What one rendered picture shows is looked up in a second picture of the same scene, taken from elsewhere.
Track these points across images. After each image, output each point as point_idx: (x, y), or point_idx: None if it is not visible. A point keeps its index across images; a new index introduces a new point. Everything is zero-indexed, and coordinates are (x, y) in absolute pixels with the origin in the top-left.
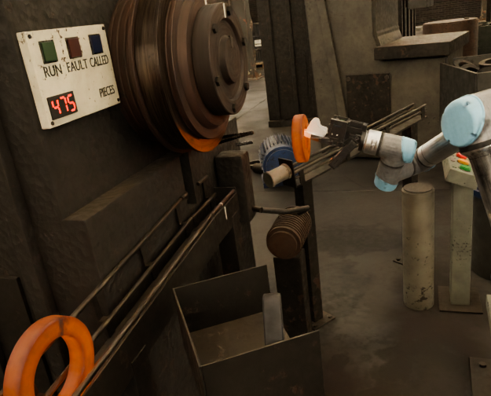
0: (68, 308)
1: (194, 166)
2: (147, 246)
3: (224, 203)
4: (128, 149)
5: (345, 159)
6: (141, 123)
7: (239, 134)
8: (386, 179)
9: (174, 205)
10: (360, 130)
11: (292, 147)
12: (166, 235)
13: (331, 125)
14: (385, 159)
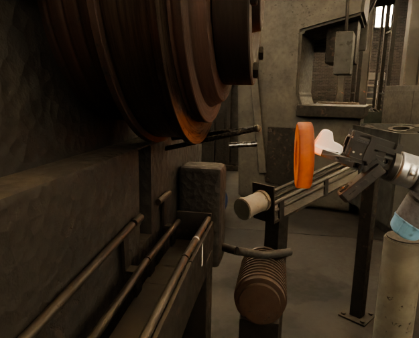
0: None
1: (155, 172)
2: (53, 327)
3: (200, 239)
4: (45, 109)
5: (323, 195)
6: (81, 62)
7: (234, 131)
8: (417, 223)
9: (121, 235)
10: (393, 151)
11: (299, 163)
12: (98, 294)
13: (355, 139)
14: None
